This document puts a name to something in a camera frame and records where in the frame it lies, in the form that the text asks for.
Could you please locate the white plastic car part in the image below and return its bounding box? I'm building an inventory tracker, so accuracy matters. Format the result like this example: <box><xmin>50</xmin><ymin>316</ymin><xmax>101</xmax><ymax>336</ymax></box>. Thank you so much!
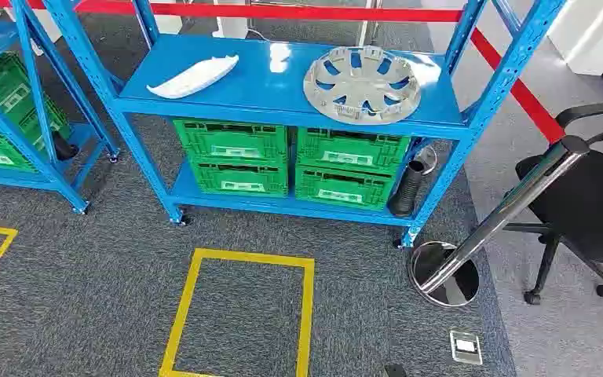
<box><xmin>146</xmin><ymin>54</ymin><xmax>240</xmax><ymax>100</ymax></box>

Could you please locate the white stand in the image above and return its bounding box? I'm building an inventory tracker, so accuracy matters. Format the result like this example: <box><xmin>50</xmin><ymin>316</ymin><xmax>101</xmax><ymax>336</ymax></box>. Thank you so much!
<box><xmin>211</xmin><ymin>0</ymin><xmax>251</xmax><ymax>40</ymax></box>

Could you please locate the steel floor socket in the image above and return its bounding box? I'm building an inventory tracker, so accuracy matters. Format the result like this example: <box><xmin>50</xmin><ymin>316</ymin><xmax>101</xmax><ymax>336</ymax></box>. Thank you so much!
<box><xmin>448</xmin><ymin>329</ymin><xmax>484</xmax><ymax>366</ymax></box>

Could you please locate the chrome stanchion post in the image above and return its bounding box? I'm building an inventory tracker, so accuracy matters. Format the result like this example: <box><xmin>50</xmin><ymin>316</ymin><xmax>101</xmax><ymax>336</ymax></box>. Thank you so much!
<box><xmin>407</xmin><ymin>135</ymin><xmax>591</xmax><ymax>308</ymax></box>

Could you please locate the blue steel shelf rack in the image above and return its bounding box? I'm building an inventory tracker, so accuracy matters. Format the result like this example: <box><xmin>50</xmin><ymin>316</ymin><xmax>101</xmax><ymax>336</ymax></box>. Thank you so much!
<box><xmin>0</xmin><ymin>0</ymin><xmax>122</xmax><ymax>215</ymax></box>
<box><xmin>41</xmin><ymin>0</ymin><xmax>568</xmax><ymax>250</ymax></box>

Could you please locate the silver wheel hubcap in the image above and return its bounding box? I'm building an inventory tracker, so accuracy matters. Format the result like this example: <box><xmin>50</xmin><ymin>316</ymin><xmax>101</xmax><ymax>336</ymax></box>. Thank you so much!
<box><xmin>302</xmin><ymin>45</ymin><xmax>423</xmax><ymax>126</ymax></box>

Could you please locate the black office chair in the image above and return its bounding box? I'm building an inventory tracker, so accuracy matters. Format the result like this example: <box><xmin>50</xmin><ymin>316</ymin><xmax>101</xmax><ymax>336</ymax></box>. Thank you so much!
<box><xmin>502</xmin><ymin>70</ymin><xmax>603</xmax><ymax>306</ymax></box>

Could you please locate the shiny metal part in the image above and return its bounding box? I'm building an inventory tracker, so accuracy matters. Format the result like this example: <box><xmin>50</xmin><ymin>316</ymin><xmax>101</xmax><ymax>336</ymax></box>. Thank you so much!
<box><xmin>411</xmin><ymin>145</ymin><xmax>439</xmax><ymax>177</ymax></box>

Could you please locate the red barrier belt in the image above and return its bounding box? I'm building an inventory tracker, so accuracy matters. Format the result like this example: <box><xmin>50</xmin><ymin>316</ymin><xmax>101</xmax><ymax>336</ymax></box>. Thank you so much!
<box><xmin>0</xmin><ymin>0</ymin><xmax>464</xmax><ymax>24</ymax></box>
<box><xmin>470</xmin><ymin>28</ymin><xmax>567</xmax><ymax>144</ymax></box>

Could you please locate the black ribbed rubber hose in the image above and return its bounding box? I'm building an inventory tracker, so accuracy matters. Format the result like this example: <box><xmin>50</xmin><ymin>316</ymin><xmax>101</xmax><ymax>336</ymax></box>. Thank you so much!
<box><xmin>387</xmin><ymin>159</ymin><xmax>426</xmax><ymax>218</ymax></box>
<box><xmin>51</xmin><ymin>130</ymin><xmax>80</xmax><ymax>163</ymax></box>

